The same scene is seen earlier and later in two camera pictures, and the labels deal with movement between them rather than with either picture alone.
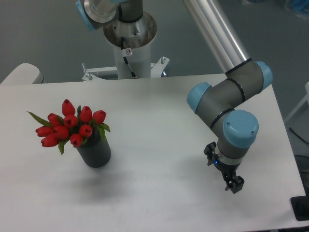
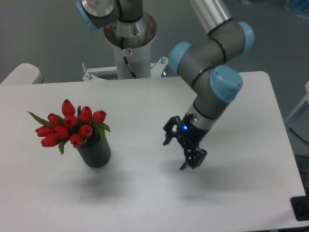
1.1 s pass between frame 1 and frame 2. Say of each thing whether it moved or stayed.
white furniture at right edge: stayed
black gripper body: moved
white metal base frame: stayed
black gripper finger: moved
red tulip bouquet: stayed
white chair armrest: stayed
